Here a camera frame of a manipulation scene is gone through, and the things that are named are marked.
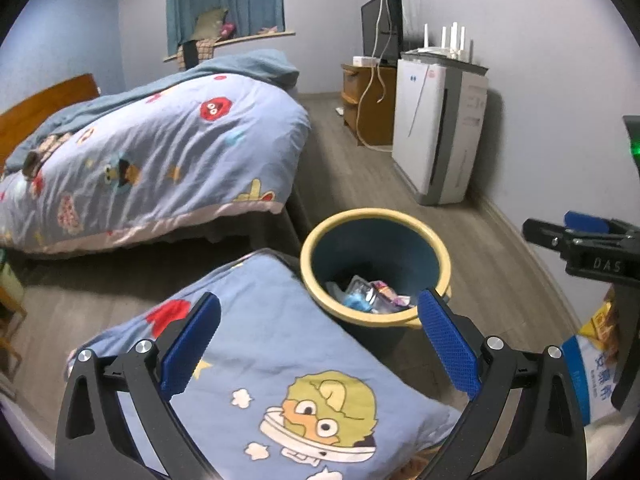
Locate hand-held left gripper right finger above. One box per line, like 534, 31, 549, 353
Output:
417, 287, 587, 480

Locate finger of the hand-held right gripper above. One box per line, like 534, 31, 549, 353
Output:
522, 218, 581, 261
564, 211, 640, 241

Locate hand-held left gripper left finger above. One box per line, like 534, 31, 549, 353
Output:
55, 291, 222, 480

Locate blue bin with yellow rim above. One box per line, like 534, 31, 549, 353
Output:
300, 208, 452, 356

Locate yellow snack bag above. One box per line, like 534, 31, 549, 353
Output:
579, 287, 621, 353

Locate small printed blue blanket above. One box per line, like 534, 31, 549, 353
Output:
65, 248, 463, 480

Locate strawberry print package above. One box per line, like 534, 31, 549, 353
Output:
560, 332, 623, 423

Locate white air purifier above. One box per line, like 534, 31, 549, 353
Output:
391, 51, 490, 206

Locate wooden nightstand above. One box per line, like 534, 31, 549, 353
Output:
0, 290, 28, 376

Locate green white bin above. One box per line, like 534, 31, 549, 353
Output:
0, 247, 26, 313

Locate bed with cartoon duvet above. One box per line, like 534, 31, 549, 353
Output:
0, 72, 312, 256

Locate wooden cabinet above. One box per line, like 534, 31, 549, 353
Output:
341, 62, 398, 147

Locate white router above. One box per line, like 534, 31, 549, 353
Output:
405, 22, 473, 61

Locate black monitor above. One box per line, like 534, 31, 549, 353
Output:
361, 0, 405, 66

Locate grey-blue duvet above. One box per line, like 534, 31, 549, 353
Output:
5, 50, 301, 171

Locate wooden bed headboard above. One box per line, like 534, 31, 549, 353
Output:
0, 73, 101, 173

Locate plaid cloth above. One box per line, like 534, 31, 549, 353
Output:
176, 39, 217, 68

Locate olive pillow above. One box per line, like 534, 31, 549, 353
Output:
192, 7, 230, 41

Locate white cable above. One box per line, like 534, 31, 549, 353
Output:
357, 0, 396, 151

